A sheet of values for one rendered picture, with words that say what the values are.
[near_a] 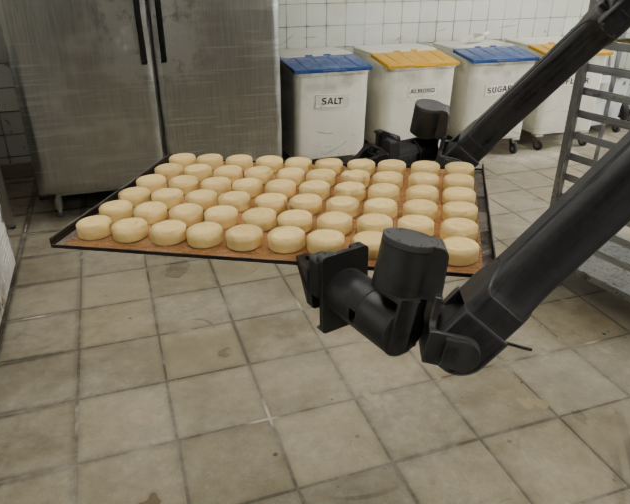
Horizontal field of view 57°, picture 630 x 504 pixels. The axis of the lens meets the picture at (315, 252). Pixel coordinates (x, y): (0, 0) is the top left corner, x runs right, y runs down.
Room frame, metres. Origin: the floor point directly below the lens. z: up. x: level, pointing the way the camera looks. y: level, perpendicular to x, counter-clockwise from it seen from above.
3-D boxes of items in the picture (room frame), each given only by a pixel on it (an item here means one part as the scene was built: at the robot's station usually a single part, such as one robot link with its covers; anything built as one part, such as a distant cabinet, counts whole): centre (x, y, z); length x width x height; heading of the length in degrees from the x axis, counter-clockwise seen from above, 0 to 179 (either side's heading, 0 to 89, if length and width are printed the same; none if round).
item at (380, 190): (0.87, -0.11, 1.02); 0.05 x 0.05 x 0.02
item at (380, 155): (1.06, -0.10, 0.99); 0.09 x 0.07 x 0.07; 123
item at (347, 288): (0.57, -0.05, 1.00); 0.07 x 0.07 x 0.10; 33
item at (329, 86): (4.08, -0.01, 0.38); 0.64 x 0.54 x 0.77; 21
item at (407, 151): (1.10, -0.16, 1.00); 0.07 x 0.07 x 0.10; 33
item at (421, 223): (0.73, -0.14, 1.02); 0.05 x 0.05 x 0.02
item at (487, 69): (4.50, -1.24, 0.38); 0.64 x 0.54 x 0.77; 18
